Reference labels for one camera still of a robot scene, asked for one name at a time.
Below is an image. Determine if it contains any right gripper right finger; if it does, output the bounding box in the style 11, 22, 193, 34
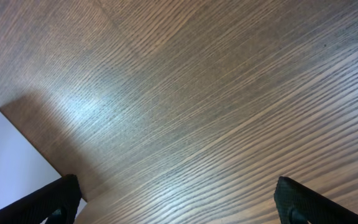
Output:
274, 176, 358, 224

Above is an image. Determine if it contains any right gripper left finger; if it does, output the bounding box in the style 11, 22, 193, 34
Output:
0, 174, 82, 224

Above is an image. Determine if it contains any pink white open box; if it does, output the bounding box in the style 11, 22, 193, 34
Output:
0, 112, 87, 219

